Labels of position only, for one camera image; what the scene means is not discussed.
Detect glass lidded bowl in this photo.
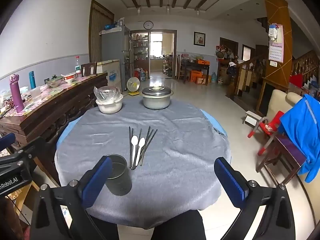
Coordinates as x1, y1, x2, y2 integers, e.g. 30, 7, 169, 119
48, 74, 63, 88

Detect white patterned bowl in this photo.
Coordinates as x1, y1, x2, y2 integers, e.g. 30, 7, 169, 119
61, 73, 77, 84

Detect dark wooden table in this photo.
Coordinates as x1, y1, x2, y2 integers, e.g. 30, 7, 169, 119
180, 59, 210, 85

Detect person's legs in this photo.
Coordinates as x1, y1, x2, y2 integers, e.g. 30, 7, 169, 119
87, 209, 207, 240

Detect metal cup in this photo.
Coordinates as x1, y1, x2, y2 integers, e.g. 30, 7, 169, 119
104, 154, 132, 196

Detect bunch of dark chopsticks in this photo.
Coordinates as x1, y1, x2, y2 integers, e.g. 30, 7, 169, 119
128, 126, 158, 170

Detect dark wooden stool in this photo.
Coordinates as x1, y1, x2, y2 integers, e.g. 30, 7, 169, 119
255, 130, 308, 185

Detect wooden column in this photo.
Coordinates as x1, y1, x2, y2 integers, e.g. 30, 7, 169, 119
261, 0, 293, 92

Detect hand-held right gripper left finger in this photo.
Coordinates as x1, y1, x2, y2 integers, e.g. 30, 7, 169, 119
29, 156, 113, 240

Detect aluminium pot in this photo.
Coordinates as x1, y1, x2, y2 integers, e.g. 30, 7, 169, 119
142, 94, 172, 110

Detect grey tablecloth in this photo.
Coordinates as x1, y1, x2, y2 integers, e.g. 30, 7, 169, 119
54, 95, 232, 227

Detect purple water bottle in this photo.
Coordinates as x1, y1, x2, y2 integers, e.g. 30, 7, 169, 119
9, 74, 25, 113

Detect white step stool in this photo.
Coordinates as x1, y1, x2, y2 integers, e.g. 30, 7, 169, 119
242, 110, 262, 126

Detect round electric fan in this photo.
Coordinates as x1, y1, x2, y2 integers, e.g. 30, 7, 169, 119
126, 77, 140, 97

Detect framed picture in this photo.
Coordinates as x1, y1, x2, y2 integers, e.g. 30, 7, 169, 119
194, 32, 206, 47

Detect round blue table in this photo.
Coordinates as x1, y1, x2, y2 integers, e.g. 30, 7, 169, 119
56, 109, 227, 153

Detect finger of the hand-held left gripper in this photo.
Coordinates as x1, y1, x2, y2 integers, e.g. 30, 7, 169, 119
0, 136, 48, 167
0, 133, 16, 151

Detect wall calendar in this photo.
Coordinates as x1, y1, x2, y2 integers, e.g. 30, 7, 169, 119
268, 24, 284, 64

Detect pink checkered table runner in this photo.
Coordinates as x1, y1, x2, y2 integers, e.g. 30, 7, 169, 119
0, 74, 100, 118

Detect blue jacket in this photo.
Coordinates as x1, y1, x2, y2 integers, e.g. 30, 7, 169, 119
278, 94, 320, 183

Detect clear plastic bag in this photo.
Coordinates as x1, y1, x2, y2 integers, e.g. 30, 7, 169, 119
94, 86, 123, 103

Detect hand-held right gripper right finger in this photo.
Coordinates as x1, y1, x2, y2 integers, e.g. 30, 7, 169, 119
214, 157, 294, 240

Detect carved wooden sideboard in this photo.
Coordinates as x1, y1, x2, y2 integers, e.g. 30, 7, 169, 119
0, 73, 108, 188

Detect grey refrigerator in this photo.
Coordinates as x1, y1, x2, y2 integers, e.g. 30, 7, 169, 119
99, 25, 132, 92

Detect wooden stair railing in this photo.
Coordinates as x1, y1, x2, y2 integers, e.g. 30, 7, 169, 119
226, 50, 320, 98

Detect red plastic chair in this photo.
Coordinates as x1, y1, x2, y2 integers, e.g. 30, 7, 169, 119
247, 111, 285, 155

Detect brown door curtain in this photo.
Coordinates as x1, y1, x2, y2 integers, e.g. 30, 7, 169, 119
89, 0, 115, 63

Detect glass display cabinet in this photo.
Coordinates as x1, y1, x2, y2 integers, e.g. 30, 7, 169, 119
130, 31, 150, 79

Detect wooden chair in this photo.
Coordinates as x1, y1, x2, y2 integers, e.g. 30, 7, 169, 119
80, 62, 97, 77

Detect clear plastic water bottle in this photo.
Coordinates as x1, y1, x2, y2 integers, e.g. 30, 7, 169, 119
74, 56, 82, 78

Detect white chest freezer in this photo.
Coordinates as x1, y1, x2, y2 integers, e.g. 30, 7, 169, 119
96, 59, 122, 93

